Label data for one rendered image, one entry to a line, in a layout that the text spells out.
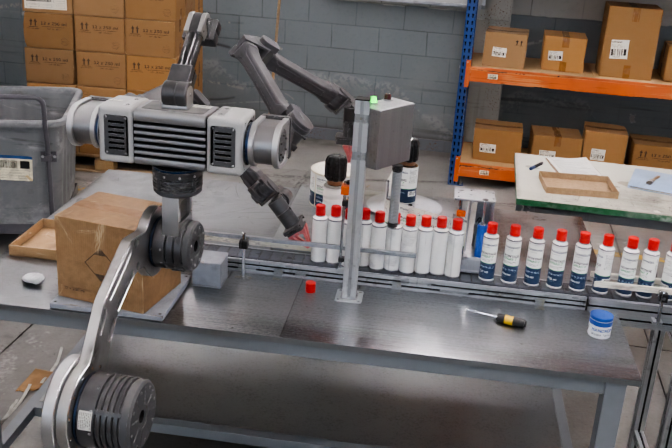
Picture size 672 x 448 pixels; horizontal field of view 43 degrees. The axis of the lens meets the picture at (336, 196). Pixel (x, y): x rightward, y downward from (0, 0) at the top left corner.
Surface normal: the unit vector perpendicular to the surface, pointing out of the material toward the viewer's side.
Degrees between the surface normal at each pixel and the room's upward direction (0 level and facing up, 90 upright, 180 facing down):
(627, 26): 89
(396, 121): 90
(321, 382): 0
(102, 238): 90
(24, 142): 93
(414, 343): 0
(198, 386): 0
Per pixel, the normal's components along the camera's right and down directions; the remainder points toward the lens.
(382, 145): 0.73, 0.27
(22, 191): 0.14, 0.40
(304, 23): -0.18, 0.32
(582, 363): 0.06, -0.94
